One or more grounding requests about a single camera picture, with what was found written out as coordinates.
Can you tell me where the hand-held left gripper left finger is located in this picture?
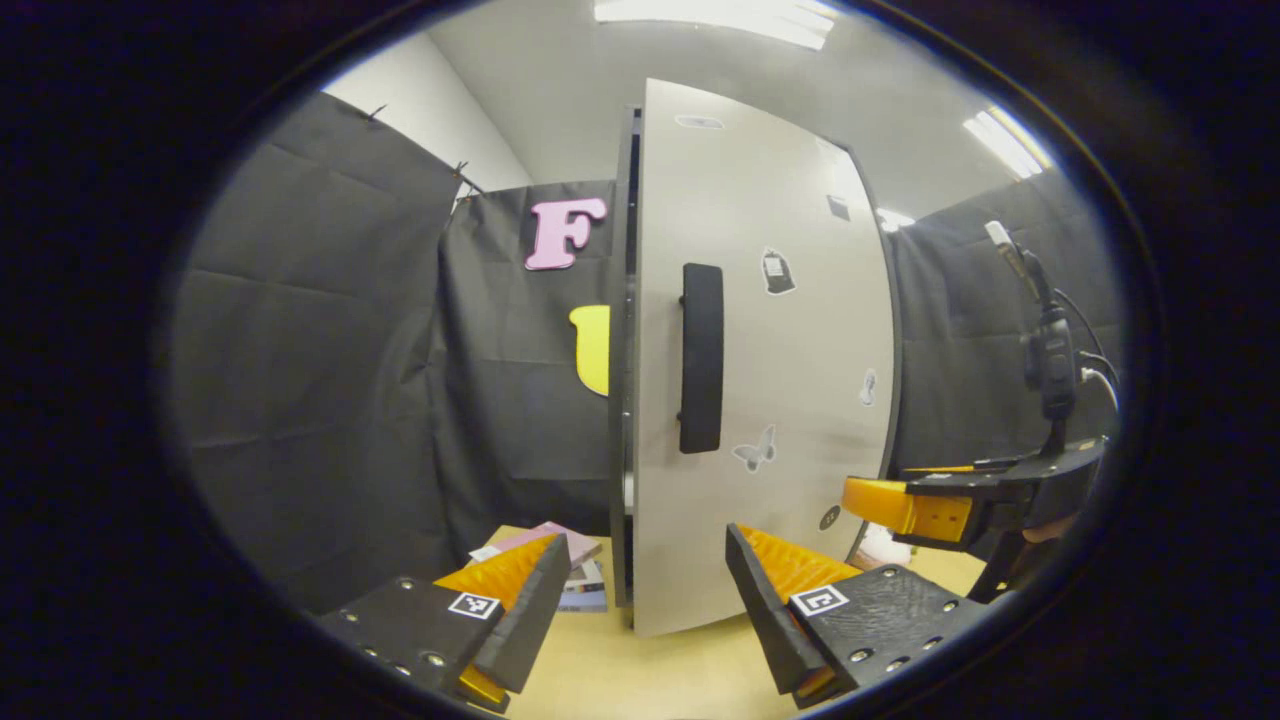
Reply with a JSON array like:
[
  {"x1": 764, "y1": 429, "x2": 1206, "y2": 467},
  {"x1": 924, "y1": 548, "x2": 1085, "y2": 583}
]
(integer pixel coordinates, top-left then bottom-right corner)
[{"x1": 319, "y1": 533, "x2": 574, "y2": 714}]

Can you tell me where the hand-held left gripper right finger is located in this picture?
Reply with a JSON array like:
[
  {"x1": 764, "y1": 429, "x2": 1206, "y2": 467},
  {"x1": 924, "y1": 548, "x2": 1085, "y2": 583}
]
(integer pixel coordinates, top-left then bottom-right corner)
[{"x1": 724, "y1": 522, "x2": 1002, "y2": 710}]

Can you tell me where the grey cabinet door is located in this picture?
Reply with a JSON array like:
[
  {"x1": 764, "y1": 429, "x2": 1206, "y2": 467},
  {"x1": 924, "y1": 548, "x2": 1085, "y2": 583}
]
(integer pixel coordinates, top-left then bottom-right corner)
[{"x1": 631, "y1": 77, "x2": 899, "y2": 639}]

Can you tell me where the black door handle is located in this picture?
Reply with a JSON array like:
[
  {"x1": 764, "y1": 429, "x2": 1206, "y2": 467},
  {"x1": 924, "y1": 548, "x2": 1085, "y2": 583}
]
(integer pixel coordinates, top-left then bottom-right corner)
[{"x1": 677, "y1": 262, "x2": 726, "y2": 456}]

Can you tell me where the dark grey cabinet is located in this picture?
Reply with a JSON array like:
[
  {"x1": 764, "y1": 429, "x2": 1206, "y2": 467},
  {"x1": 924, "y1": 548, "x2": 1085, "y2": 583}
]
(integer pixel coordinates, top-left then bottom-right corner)
[{"x1": 607, "y1": 104, "x2": 644, "y2": 610}]

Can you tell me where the black backdrop cloth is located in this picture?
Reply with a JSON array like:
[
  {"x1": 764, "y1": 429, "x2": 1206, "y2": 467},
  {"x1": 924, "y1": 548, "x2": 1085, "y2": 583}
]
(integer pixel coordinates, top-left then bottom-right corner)
[{"x1": 168, "y1": 90, "x2": 1123, "y2": 613}]

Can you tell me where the black cable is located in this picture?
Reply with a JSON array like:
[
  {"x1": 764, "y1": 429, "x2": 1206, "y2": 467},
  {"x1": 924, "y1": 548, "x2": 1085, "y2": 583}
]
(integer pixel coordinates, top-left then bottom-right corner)
[{"x1": 1050, "y1": 287, "x2": 1109, "y2": 383}]

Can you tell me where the white cable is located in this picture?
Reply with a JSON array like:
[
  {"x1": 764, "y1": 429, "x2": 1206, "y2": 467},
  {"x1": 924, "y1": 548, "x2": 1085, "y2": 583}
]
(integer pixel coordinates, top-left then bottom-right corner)
[{"x1": 1078, "y1": 364, "x2": 1123, "y2": 417}]

